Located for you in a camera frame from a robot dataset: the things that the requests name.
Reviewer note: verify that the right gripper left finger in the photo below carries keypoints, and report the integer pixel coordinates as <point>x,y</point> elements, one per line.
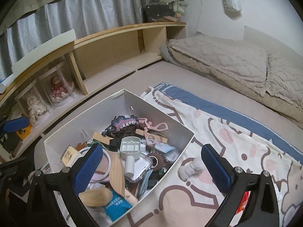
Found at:
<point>43,208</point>

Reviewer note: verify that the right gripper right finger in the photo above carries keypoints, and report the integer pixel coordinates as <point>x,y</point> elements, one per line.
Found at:
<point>234,182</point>

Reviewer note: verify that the brown tape roll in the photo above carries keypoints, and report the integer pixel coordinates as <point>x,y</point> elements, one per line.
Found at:
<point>157,161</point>

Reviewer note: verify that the white knotted cloth bundle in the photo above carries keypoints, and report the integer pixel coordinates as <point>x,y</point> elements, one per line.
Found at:
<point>192,168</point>

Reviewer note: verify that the blue snack packet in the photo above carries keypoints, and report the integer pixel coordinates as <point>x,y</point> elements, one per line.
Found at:
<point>117,207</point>

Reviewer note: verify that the cartoon patterned blanket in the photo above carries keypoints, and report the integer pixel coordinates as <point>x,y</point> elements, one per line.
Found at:
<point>173,202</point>

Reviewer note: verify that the wooden shoe horn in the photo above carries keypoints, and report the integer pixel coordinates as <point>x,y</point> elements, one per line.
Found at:
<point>116,174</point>

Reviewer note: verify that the grey plastic tray piece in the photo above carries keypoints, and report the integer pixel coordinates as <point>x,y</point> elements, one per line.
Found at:
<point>130,146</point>

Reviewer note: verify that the doll in cream dress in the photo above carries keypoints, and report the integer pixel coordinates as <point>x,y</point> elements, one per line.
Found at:
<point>36,109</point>

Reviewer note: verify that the knitted purple hair clip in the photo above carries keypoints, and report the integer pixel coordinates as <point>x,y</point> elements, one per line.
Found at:
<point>121,125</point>

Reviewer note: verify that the white shoe storage box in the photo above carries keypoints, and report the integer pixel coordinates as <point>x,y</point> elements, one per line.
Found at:
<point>140,179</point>

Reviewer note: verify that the wooden bedside shelf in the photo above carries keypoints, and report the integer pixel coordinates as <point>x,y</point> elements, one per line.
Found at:
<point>95,62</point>

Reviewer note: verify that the doll in red dress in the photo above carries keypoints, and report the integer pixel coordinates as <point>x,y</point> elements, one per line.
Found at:
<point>60,91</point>

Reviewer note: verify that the pink scissors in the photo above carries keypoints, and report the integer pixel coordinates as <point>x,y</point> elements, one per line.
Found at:
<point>151,132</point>

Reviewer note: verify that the beige quilted duvet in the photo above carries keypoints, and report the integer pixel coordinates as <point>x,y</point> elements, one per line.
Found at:
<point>263,75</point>

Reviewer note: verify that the white foam board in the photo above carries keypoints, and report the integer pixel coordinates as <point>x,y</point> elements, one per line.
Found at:
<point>41,51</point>

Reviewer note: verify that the grey curtain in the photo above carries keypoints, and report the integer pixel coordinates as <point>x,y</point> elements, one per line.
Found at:
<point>85,17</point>

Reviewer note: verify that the pile of hats and clothes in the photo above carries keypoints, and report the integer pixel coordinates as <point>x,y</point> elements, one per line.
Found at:
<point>164,11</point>

